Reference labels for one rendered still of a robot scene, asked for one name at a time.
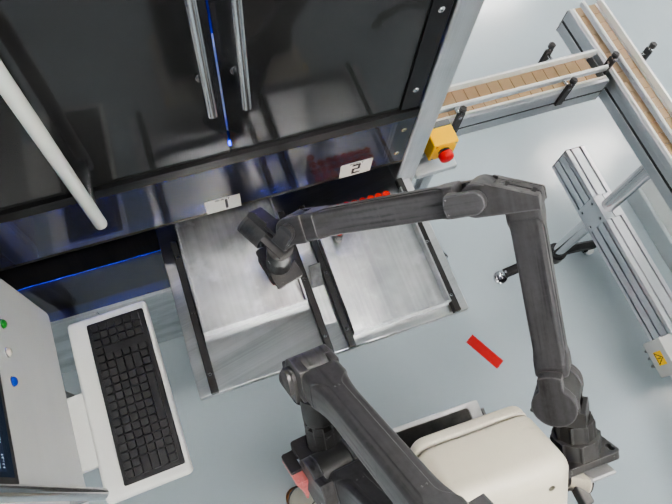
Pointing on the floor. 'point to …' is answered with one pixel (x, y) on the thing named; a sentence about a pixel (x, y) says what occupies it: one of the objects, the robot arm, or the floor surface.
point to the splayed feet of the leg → (553, 260)
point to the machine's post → (438, 83)
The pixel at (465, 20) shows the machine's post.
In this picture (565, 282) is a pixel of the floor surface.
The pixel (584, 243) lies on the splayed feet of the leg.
